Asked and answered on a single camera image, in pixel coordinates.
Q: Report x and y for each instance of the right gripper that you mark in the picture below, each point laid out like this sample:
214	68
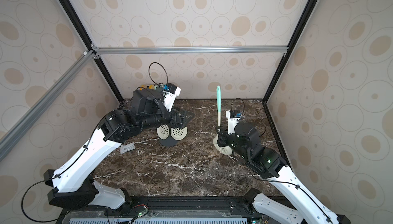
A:
225	139

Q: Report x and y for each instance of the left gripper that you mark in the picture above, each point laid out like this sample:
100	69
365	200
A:
184	119

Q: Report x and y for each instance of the cream skimmer pile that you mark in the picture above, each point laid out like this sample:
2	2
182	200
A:
163	132
226	150

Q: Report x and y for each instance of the grey utensil rack stand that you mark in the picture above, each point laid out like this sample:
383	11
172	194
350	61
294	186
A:
167	140

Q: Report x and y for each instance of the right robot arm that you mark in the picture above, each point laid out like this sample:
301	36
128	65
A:
244	139

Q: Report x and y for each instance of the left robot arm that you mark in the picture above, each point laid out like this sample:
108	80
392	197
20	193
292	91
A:
73	185

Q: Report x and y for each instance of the left yellow toast slice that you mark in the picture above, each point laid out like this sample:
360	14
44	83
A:
147	86

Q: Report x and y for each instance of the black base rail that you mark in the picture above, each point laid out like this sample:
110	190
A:
172	210

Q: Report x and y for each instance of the back aluminium rail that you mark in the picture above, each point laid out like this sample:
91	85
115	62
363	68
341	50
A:
190	50

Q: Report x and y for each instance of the aluminium rail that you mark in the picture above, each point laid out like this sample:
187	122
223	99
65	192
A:
13	136
190	50

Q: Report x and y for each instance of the left aluminium rail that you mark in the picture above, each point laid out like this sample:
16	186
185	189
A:
13	136

